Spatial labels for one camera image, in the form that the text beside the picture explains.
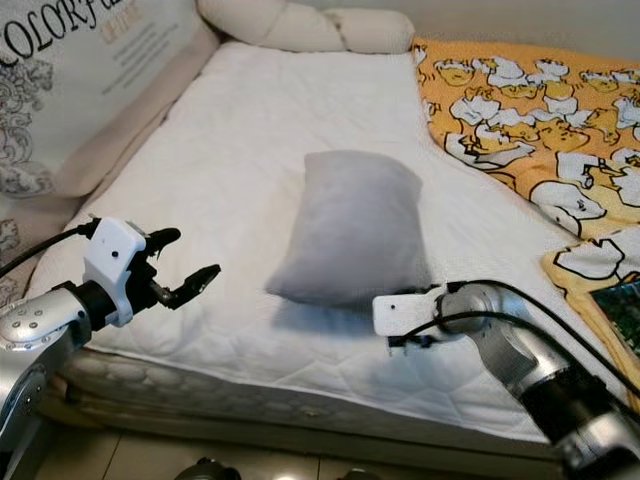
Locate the grey pillow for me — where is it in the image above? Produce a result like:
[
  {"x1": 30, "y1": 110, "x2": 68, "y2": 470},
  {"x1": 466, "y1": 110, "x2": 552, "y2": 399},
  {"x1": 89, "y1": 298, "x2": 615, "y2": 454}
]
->
[{"x1": 265, "y1": 150, "x2": 433, "y2": 307}]

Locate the dark green and red book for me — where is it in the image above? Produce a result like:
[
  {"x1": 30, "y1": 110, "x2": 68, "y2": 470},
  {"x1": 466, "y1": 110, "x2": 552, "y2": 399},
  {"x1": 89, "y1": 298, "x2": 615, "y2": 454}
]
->
[{"x1": 592, "y1": 280, "x2": 640, "y2": 359}]

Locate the dark robot right leg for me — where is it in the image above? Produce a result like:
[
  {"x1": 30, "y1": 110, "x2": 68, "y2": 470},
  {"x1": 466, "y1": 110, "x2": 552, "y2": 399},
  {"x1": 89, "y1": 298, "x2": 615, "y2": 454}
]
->
[{"x1": 335, "y1": 467, "x2": 386, "y2": 480}]

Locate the dark robot leg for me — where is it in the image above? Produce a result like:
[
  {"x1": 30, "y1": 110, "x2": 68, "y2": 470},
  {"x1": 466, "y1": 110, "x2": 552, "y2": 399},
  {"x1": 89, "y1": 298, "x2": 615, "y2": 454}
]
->
[
  {"x1": 175, "y1": 456, "x2": 241, "y2": 480},
  {"x1": 335, "y1": 467, "x2": 386, "y2": 480}
]

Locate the white quilted mattress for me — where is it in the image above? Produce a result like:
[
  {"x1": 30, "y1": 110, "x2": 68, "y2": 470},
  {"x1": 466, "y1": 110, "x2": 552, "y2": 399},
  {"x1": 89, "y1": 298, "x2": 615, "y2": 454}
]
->
[{"x1": 20, "y1": 42, "x2": 611, "y2": 446}]

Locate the dark robot left leg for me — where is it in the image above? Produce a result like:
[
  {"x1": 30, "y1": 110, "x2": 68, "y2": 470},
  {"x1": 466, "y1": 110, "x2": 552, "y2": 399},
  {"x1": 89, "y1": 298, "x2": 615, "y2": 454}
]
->
[{"x1": 175, "y1": 456, "x2": 241, "y2": 480}]

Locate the cream braided pillow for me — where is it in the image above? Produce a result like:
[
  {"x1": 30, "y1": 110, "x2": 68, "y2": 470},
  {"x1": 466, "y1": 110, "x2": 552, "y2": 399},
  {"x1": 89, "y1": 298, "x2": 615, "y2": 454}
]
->
[{"x1": 196, "y1": 0, "x2": 416, "y2": 56}]

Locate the yellow cartoon print blanket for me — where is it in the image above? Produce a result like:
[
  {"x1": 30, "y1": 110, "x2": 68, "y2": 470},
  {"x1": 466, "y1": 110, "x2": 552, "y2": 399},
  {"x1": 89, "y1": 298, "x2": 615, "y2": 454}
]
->
[{"x1": 410, "y1": 38, "x2": 640, "y2": 351}]

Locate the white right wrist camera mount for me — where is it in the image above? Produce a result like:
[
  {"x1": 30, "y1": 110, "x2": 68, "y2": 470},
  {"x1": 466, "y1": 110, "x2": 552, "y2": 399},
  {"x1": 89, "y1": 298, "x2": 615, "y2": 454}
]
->
[{"x1": 372, "y1": 288, "x2": 451, "y2": 351}]

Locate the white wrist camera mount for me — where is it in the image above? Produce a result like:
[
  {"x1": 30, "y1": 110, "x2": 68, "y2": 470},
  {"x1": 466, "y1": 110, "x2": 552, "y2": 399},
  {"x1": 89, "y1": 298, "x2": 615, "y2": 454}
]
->
[
  {"x1": 372, "y1": 288, "x2": 451, "y2": 351},
  {"x1": 82, "y1": 218, "x2": 151, "y2": 329}
]

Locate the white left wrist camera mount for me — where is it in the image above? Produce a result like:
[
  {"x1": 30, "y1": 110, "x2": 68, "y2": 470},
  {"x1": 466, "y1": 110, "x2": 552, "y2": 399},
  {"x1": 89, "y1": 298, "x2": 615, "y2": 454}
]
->
[{"x1": 82, "y1": 218, "x2": 151, "y2": 329}]

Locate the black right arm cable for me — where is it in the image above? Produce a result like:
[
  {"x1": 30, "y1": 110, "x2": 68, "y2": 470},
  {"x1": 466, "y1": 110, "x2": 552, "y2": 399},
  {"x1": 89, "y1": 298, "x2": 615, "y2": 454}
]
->
[{"x1": 400, "y1": 278, "x2": 640, "y2": 401}]

